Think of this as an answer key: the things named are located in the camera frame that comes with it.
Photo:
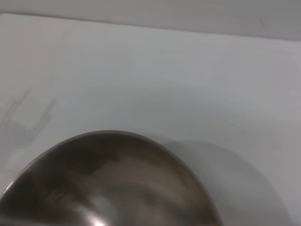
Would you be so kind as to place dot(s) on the stainless steel mixing bowl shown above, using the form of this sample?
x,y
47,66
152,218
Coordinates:
x,y
122,188

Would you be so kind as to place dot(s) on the transparent plastic measuring cup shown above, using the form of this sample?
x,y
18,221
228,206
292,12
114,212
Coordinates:
x,y
28,122

